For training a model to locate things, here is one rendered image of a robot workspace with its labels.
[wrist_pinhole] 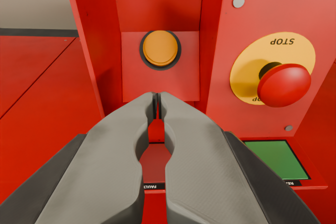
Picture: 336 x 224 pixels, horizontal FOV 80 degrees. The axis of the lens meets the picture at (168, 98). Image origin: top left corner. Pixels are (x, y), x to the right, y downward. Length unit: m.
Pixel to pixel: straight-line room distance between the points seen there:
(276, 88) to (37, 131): 0.44
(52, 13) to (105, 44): 0.90
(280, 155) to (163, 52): 0.16
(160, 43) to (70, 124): 0.32
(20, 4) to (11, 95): 0.56
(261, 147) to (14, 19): 1.10
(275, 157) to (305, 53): 0.10
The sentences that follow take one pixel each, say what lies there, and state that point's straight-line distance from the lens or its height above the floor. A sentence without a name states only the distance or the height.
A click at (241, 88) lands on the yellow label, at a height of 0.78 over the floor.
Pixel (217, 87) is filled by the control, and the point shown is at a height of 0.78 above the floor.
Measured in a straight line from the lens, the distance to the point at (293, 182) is 0.23.
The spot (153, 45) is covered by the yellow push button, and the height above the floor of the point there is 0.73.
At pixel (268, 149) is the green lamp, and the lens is 0.24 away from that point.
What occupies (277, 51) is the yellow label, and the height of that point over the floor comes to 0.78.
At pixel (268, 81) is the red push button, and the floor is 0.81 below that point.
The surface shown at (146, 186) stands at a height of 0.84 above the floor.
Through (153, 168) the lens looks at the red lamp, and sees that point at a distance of 0.21.
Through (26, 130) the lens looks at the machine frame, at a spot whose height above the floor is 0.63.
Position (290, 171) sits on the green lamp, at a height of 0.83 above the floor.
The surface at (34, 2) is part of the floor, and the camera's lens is 1.09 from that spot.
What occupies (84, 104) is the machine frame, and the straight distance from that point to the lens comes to 0.53.
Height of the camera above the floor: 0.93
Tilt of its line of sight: 53 degrees down
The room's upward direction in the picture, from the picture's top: 178 degrees clockwise
